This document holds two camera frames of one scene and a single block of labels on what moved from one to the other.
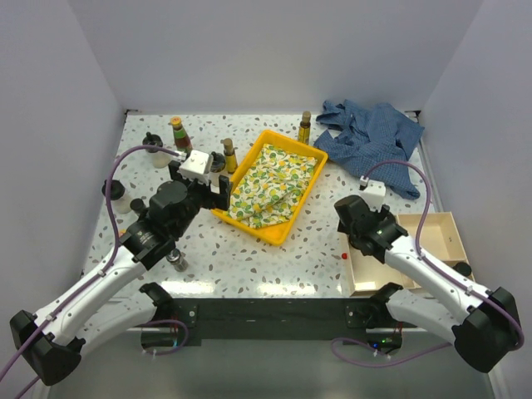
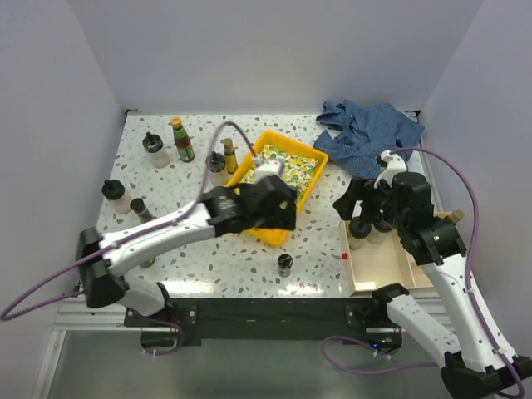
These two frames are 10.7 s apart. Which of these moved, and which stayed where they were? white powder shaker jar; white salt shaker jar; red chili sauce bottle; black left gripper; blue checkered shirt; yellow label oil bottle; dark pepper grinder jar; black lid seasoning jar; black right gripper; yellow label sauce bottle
Moved: black right gripper; yellow label oil bottle; dark pepper grinder jar; black left gripper
Stayed: yellow label sauce bottle; white salt shaker jar; white powder shaker jar; red chili sauce bottle; black lid seasoning jar; blue checkered shirt
